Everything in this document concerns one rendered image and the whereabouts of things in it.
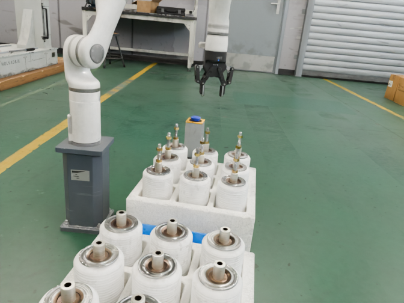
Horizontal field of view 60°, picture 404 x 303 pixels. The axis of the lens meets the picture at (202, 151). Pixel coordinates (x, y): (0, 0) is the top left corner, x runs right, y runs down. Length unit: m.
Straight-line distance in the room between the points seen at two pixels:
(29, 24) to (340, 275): 3.98
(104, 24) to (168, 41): 4.95
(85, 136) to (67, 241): 0.35
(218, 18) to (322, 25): 5.04
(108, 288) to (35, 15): 3.97
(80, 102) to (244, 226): 0.61
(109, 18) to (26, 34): 3.33
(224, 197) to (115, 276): 0.45
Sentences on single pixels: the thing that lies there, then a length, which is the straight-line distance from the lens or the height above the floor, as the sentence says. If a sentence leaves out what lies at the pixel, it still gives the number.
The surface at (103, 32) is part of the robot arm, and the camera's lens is 1.10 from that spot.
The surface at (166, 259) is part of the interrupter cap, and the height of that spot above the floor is 0.25.
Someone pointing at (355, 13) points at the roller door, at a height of 1.04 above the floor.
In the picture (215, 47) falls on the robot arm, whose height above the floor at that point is 0.62.
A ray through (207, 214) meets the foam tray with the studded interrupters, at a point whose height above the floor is 0.17.
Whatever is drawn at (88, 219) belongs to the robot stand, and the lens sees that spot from 1.24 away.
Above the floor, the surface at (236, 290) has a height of 0.25.
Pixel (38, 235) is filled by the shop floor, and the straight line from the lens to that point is 1.28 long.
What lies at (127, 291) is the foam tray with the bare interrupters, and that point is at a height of 0.18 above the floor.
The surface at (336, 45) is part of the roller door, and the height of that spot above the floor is 0.53.
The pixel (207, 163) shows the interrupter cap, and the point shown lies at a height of 0.25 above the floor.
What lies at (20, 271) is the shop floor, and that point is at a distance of 1.15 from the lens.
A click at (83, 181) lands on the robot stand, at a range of 1.18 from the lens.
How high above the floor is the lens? 0.70
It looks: 20 degrees down
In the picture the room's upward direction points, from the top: 5 degrees clockwise
